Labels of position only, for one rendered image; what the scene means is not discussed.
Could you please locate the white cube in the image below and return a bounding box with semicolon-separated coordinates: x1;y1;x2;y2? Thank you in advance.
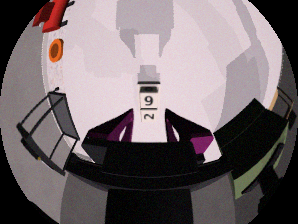
139;86;158;108
140;108;157;122

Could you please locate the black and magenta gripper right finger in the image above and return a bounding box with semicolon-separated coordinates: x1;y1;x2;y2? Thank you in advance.
164;108;214;155

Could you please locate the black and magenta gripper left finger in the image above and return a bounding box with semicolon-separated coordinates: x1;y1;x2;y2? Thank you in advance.
85;108;134;142

